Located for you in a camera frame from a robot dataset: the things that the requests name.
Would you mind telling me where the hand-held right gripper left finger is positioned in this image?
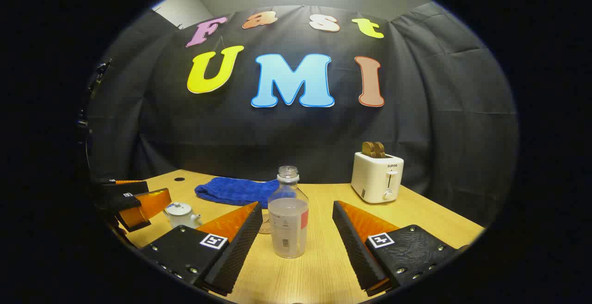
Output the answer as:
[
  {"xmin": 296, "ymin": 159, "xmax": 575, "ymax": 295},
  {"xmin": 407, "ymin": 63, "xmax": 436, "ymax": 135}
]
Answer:
[{"xmin": 139, "ymin": 201, "xmax": 263, "ymax": 297}]

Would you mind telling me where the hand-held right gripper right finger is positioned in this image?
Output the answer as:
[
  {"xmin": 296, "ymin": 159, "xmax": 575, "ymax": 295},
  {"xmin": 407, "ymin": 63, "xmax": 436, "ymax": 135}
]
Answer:
[{"xmin": 332, "ymin": 200, "xmax": 470, "ymax": 297}]

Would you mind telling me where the white ceramic teacup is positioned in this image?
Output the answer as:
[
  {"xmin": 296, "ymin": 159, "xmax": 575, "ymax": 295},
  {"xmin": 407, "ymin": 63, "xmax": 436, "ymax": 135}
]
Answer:
[{"xmin": 164, "ymin": 202, "xmax": 203, "ymax": 230}]

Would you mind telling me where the round cork coaster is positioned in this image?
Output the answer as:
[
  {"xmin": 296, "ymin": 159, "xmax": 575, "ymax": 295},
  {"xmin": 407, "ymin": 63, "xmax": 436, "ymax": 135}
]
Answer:
[{"xmin": 258, "ymin": 209, "xmax": 278, "ymax": 235}]

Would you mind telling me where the clear plastic water bottle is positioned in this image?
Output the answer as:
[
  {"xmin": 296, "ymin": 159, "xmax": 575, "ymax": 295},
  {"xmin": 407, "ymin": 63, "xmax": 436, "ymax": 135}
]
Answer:
[{"xmin": 268, "ymin": 166, "xmax": 309, "ymax": 259}]

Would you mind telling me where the blue towel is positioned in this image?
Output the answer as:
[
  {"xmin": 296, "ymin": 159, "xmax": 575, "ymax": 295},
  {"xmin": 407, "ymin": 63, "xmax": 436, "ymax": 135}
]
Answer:
[{"xmin": 194, "ymin": 177, "xmax": 281, "ymax": 209}]

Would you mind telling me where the white toaster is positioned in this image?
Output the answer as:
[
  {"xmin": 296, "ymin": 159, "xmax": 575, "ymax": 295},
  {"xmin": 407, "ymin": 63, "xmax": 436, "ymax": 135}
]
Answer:
[{"xmin": 351, "ymin": 151, "xmax": 404, "ymax": 204}]

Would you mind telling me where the black backdrop cloth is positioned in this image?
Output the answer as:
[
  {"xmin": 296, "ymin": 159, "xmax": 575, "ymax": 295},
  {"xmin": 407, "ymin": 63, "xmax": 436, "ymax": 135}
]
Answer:
[{"xmin": 86, "ymin": 2, "xmax": 519, "ymax": 228}]

